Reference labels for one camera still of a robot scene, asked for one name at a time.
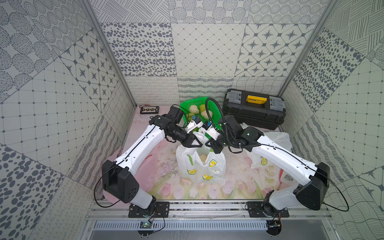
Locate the lemon print plastic bag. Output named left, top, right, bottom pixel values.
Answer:
left=176, top=145, right=227, bottom=184

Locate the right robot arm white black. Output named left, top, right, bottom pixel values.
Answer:
left=202, top=116, right=330, bottom=216

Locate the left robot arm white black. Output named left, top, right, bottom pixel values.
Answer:
left=99, top=106, right=203, bottom=213

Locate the green plastic basket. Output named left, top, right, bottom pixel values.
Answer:
left=180, top=97, right=222, bottom=131

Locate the black screw bit case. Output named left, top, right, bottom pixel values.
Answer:
left=140, top=106, right=160, bottom=115

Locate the green pear top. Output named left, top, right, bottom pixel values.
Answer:
left=199, top=104, right=206, bottom=113

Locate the red white work glove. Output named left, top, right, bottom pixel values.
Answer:
left=280, top=170, right=297, bottom=186

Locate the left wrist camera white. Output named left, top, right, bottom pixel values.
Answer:
left=185, top=116, right=203, bottom=134

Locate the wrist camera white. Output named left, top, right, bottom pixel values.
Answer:
left=200, top=121, right=220, bottom=141
left=185, top=116, right=203, bottom=134

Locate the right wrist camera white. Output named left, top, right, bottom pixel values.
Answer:
left=200, top=121, right=220, bottom=141

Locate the black toolbox yellow handle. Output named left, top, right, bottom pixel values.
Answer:
left=223, top=89, right=286, bottom=130

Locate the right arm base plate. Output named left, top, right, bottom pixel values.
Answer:
left=245, top=201, right=290, bottom=218

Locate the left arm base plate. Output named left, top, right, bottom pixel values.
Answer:
left=129, top=201, right=170, bottom=218

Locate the aluminium front rail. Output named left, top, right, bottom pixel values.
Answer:
left=85, top=200, right=331, bottom=220

